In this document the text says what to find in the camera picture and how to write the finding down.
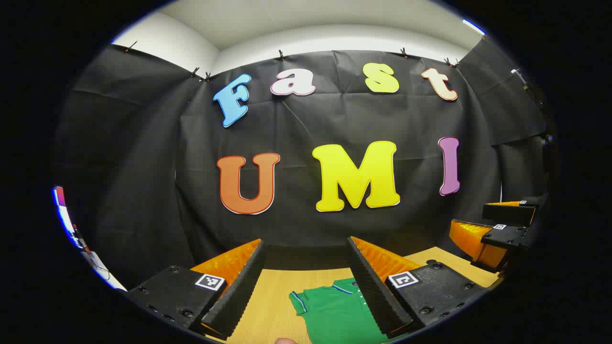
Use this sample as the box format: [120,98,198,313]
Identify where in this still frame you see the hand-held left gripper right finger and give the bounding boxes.
[347,236,493,340]

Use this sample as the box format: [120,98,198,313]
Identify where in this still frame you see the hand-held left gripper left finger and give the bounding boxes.
[125,239,267,341]

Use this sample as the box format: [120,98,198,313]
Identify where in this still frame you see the green T-shirt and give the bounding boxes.
[289,278,389,344]

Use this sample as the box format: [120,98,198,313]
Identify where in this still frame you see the metal backdrop stand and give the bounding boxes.
[511,68,546,107]

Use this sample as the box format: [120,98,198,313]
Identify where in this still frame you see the black backdrop cloth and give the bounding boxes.
[52,36,559,291]

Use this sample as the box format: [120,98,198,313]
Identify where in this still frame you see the bright screen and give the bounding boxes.
[53,186,81,248]

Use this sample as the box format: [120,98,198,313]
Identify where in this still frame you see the row of black backdrop clips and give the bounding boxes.
[124,41,460,82]

